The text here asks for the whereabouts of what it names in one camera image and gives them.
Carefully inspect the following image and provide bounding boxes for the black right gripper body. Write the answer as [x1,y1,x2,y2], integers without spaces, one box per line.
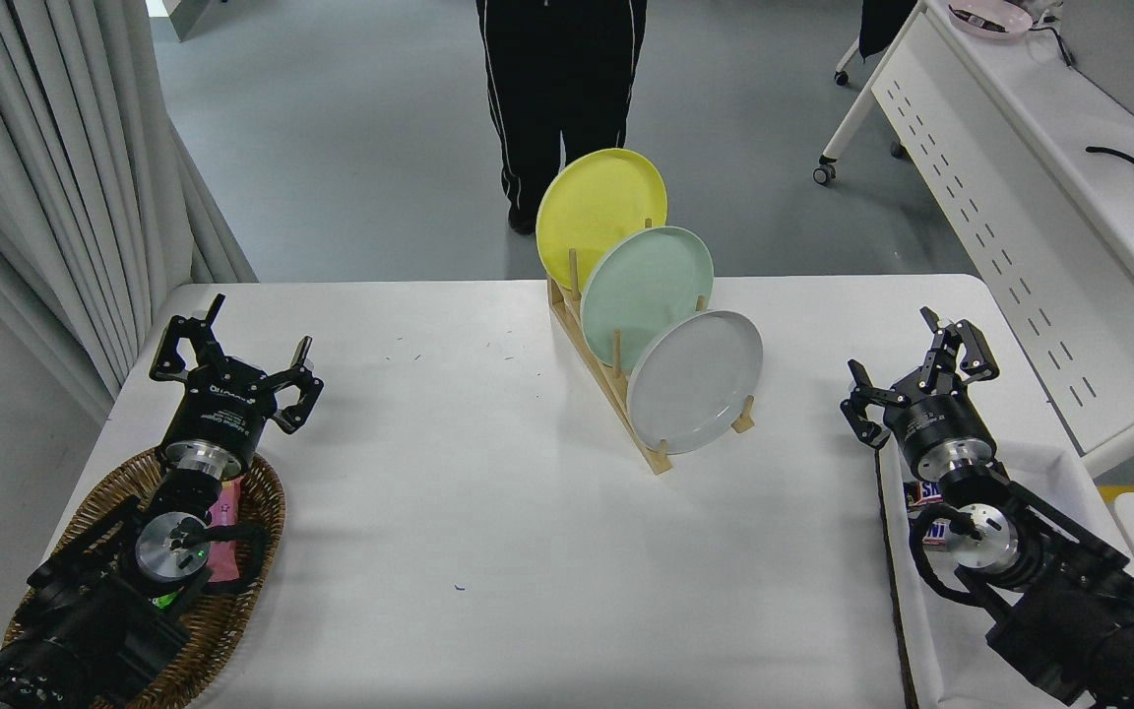
[884,386,997,470]

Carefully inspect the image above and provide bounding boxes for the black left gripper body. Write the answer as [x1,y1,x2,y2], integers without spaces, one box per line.
[165,364,279,464]

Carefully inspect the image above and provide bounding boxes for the grey plate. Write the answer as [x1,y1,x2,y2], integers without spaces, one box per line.
[626,310,764,456]

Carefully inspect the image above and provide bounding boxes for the pale green plate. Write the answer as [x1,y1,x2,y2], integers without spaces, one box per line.
[580,226,715,373]

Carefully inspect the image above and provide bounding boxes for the wooden plate rack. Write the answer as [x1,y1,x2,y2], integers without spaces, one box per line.
[547,219,757,477]

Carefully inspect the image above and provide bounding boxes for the yellow plate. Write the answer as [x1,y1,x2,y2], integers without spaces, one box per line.
[535,148,668,292]

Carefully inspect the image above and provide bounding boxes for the pink snack packet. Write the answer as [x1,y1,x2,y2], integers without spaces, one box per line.
[205,478,245,584]

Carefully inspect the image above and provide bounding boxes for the brown wicker basket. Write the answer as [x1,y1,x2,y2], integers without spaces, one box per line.
[4,445,286,709]

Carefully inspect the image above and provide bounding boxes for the white tray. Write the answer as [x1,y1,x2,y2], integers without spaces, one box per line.
[872,438,1134,709]

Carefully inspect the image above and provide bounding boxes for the white desk with perforated panel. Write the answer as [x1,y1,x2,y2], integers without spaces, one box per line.
[813,0,1134,479]

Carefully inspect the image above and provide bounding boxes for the pale grey curtain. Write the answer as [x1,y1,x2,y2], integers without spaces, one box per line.
[0,0,258,424]

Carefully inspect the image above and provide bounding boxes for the pink bowl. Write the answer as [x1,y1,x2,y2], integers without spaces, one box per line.
[949,0,1034,40]

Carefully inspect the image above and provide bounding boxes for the black garment on chair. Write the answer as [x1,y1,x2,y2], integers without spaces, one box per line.
[859,0,919,60]

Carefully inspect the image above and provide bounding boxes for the grey laptop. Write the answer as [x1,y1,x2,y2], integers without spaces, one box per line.
[1059,0,1134,134]

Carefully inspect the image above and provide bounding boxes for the person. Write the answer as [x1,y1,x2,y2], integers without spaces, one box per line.
[475,0,649,235]

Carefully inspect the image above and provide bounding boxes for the black cable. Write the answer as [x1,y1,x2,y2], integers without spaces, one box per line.
[1086,146,1134,184]

